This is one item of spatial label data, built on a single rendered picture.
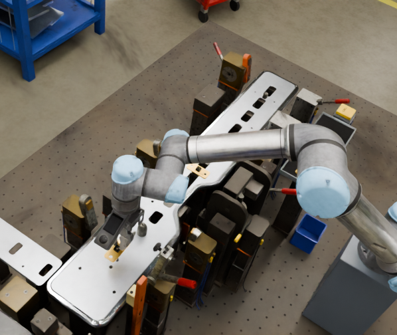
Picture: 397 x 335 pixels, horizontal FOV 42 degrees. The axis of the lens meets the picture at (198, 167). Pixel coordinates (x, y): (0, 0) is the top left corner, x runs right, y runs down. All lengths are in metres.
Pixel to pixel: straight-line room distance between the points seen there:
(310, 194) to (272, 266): 0.91
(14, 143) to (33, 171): 1.09
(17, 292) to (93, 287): 0.21
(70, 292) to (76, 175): 0.75
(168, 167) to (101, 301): 0.47
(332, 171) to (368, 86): 3.11
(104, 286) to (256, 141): 0.63
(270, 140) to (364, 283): 0.62
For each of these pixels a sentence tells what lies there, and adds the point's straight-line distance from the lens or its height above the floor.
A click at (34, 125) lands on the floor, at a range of 3.40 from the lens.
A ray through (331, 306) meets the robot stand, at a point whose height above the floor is 0.85.
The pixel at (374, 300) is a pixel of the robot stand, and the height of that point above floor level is 1.01.
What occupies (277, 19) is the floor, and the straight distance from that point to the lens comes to 4.67.
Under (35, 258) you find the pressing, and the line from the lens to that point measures 1.64.
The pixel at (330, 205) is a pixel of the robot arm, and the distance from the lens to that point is 1.19.
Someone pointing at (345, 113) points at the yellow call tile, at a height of 1.16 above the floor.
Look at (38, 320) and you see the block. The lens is 1.46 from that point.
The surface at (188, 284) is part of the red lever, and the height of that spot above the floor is 1.14.
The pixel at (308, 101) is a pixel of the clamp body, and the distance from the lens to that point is 2.17.
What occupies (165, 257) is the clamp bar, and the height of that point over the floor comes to 1.21.
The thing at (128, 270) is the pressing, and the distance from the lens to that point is 1.60.
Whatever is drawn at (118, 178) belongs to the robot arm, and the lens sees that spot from 1.28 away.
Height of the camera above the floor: 2.40
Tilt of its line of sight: 49 degrees down
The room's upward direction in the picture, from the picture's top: 13 degrees clockwise
